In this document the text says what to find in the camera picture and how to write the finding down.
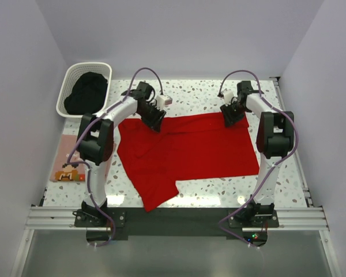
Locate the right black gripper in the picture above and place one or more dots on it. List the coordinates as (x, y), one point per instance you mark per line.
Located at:
(229, 119)

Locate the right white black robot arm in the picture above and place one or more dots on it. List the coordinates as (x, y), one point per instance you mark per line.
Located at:
(275, 136)

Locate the red t shirt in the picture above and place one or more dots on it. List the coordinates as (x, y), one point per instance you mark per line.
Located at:
(186, 148)

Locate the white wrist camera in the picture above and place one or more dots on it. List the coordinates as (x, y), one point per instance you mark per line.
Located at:
(162, 101)
(227, 96)

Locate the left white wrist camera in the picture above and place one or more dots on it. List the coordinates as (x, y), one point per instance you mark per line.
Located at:
(162, 101)

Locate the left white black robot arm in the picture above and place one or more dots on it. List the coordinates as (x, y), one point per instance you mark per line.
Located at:
(95, 140)

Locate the white plastic laundry basket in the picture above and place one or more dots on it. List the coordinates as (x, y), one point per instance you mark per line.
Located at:
(73, 74)

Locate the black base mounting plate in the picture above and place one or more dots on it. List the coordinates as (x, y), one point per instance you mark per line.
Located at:
(121, 223)

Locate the black garment in basket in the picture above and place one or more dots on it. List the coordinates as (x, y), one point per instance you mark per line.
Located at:
(88, 94)

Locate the aluminium front rail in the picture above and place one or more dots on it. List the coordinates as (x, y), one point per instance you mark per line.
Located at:
(61, 218)

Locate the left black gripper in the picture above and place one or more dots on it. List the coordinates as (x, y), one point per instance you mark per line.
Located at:
(155, 123)

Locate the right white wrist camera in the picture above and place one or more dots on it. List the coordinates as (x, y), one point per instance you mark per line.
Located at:
(227, 96)

